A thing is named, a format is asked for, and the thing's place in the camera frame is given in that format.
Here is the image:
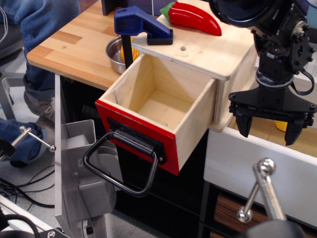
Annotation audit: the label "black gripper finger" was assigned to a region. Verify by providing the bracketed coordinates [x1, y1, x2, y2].
[285, 120, 304, 146]
[236, 113, 252, 137]

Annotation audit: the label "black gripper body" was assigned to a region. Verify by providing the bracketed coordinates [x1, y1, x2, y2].
[228, 85, 316, 126]

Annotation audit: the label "wooden drawer with red front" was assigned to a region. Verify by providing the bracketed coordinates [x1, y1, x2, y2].
[83, 55, 217, 197]

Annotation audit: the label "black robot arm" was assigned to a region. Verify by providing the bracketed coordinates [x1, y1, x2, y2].
[210, 0, 317, 145]

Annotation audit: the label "light wooden box housing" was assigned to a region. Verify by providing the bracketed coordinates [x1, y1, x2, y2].
[132, 16, 257, 132]

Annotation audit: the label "yellow corn toy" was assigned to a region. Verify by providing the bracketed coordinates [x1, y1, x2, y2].
[275, 121, 288, 132]

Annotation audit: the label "white toy sink unit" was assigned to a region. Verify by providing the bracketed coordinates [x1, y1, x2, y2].
[204, 118, 317, 226]

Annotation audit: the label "near silver clamp screw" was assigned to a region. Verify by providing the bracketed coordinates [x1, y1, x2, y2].
[237, 158, 287, 223]

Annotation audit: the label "silver clamp screw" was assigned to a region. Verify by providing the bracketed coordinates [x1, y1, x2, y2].
[237, 158, 287, 223]
[0, 126, 56, 162]

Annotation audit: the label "red chili pepper toy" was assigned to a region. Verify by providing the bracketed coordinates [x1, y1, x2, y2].
[160, 1, 222, 36]

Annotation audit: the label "orange toy in bowl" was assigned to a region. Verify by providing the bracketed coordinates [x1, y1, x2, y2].
[120, 47, 139, 62]

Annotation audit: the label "stainless steel bowl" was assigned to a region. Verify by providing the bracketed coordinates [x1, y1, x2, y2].
[106, 36, 126, 74]

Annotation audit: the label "blue quick-grip bar clamp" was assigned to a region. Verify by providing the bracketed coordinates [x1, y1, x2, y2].
[114, 6, 173, 68]

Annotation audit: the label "grey metal table leg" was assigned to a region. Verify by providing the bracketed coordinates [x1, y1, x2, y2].
[54, 75, 116, 238]

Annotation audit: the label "grey sneaker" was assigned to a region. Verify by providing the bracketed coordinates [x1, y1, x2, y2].
[24, 91, 55, 122]

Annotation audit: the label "left silver clamp screw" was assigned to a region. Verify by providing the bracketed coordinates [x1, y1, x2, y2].
[0, 126, 56, 162]

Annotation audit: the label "person in blue jeans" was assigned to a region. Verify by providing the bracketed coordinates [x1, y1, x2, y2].
[0, 0, 80, 168]

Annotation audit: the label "black floor cables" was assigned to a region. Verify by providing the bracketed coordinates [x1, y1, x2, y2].
[0, 165, 55, 211]

